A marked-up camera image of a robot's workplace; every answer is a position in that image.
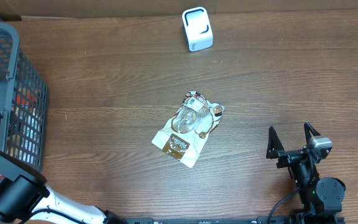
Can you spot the white barcode scanner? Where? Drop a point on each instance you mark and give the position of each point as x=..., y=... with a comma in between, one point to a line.
x=197, y=28

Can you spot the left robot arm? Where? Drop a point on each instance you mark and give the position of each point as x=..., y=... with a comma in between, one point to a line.
x=25, y=195

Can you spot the grey plastic shopping basket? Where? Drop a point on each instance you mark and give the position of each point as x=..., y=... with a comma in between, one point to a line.
x=17, y=71

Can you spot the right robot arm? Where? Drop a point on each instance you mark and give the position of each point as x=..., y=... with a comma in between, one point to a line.
x=321, y=198

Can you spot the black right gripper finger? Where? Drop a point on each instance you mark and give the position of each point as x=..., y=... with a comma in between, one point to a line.
x=274, y=144
x=310, y=131

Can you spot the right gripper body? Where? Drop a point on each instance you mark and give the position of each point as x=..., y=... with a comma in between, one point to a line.
x=293, y=154

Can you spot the white brown bread bag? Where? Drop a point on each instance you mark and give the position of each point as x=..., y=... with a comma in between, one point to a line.
x=184, y=135

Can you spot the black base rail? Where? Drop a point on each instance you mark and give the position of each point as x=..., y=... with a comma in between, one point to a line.
x=258, y=220

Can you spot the orange pasta package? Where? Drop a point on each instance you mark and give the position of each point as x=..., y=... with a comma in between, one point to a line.
x=25, y=141

